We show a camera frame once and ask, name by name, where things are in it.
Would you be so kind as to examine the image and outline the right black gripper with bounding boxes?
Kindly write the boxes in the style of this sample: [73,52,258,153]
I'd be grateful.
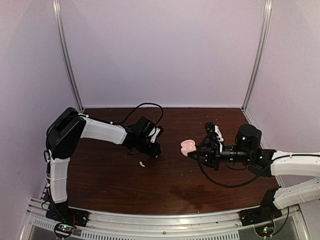
[187,139,253,172]

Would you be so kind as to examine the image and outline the pink round earbud case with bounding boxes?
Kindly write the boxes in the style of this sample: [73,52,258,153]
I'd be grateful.
[180,139,197,157]

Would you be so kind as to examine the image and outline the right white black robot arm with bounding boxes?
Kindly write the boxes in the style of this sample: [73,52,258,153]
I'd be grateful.
[180,122,320,221]

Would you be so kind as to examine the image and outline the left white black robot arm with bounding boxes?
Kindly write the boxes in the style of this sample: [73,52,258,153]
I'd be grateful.
[43,107,164,222]

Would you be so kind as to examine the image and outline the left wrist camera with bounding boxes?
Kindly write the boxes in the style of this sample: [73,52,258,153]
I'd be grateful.
[147,126,164,143]

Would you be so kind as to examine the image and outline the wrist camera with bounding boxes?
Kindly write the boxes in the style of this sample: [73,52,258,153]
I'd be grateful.
[147,126,164,143]
[204,122,224,154]

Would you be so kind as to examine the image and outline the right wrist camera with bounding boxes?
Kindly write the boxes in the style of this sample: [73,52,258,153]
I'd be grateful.
[204,122,224,154]

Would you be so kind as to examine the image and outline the left black cable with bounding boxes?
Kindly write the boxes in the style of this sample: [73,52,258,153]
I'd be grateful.
[109,102,164,156]

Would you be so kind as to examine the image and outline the black cable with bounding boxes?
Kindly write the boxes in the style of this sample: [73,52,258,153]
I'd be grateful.
[196,149,263,188]
[109,102,164,156]

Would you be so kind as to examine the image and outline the right black cable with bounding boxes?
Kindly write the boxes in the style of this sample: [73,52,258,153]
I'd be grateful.
[196,149,263,188]

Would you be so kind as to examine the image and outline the front aluminium rail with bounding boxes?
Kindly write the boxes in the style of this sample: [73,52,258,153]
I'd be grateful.
[22,197,308,240]

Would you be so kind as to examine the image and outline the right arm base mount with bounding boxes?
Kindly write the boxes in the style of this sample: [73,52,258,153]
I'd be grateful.
[239,188,282,238]

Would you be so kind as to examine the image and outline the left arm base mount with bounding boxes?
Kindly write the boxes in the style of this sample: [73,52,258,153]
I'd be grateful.
[41,188,89,240]

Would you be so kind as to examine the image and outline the right aluminium frame post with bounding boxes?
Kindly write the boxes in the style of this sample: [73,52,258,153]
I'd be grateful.
[241,0,273,112]

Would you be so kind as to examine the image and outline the aluminium frame post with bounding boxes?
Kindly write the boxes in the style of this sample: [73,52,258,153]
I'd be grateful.
[52,0,84,112]
[241,0,273,112]

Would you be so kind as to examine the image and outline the left aluminium frame post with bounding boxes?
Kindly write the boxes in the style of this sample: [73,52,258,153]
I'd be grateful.
[52,0,84,112]

